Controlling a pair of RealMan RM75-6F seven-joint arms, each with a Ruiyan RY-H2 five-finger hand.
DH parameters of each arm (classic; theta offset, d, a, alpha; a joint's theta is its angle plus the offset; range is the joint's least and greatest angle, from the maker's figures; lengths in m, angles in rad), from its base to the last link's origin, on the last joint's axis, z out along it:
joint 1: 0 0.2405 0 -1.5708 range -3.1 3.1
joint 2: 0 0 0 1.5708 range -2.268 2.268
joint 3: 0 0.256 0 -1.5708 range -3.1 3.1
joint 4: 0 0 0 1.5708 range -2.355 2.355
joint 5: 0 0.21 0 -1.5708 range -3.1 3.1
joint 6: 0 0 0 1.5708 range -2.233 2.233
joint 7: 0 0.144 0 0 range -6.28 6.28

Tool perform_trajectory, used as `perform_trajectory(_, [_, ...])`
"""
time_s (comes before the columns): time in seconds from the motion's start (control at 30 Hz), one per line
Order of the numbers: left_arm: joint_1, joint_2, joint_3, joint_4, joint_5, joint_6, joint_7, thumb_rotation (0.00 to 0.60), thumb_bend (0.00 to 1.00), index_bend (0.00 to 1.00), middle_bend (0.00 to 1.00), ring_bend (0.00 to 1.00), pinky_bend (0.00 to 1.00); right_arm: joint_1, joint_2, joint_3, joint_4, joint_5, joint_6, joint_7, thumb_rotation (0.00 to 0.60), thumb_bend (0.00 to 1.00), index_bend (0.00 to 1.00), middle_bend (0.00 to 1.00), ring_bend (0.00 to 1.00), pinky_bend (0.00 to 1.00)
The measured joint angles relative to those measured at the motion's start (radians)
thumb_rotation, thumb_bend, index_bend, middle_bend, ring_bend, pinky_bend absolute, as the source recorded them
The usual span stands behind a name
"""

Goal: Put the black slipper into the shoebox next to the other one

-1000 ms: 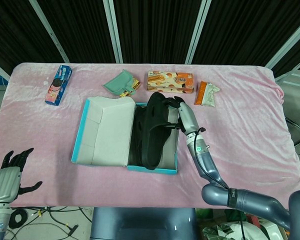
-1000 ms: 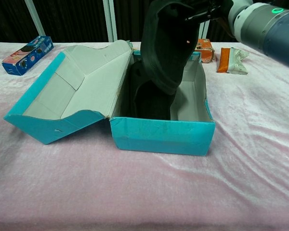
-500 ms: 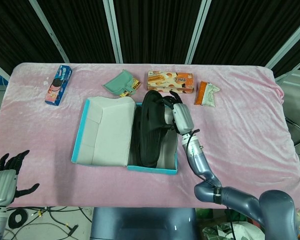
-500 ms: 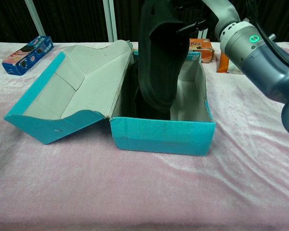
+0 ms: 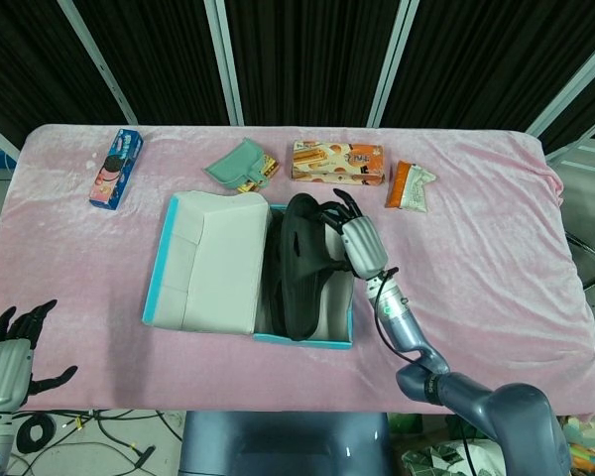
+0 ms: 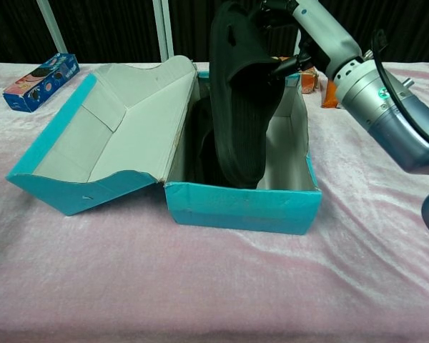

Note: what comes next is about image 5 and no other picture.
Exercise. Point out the teal cardboard shoe box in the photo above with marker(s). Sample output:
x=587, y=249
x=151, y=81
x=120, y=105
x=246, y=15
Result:
x=218, y=263

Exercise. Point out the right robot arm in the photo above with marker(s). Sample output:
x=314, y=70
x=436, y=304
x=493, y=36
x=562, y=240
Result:
x=515, y=416

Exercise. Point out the white aluminium frame post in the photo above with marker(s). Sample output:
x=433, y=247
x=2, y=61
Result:
x=570, y=64
x=392, y=62
x=99, y=62
x=225, y=59

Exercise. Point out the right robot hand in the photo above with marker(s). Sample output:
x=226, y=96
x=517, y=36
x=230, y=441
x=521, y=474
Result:
x=364, y=243

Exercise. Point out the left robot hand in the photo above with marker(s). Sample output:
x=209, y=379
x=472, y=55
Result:
x=5, y=367

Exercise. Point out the black curtain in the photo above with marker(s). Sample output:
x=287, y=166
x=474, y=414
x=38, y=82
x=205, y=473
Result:
x=302, y=49

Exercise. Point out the black rubber slipper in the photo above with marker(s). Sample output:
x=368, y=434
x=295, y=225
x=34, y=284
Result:
x=275, y=277
x=305, y=277

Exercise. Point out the pink velvet tablecloth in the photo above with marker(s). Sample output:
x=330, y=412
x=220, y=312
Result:
x=476, y=297

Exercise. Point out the green fabric pouch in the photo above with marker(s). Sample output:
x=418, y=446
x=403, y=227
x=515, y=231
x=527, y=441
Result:
x=233, y=163

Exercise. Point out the orange biscuit box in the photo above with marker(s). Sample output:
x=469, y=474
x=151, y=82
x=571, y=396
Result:
x=337, y=163

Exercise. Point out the blue-grey robot torso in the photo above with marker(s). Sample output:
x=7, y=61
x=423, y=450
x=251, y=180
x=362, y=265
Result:
x=277, y=446

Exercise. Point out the black tape roll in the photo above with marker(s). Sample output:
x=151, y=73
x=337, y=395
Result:
x=27, y=436

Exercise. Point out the patterned crumpled bag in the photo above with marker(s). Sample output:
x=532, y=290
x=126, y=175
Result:
x=441, y=461

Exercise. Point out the blue cookie box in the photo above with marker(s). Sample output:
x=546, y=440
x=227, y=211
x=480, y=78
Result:
x=116, y=168

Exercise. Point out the orange white snack packet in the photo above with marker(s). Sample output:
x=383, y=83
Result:
x=409, y=188

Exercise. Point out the yellow snack pack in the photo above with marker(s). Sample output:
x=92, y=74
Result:
x=270, y=168

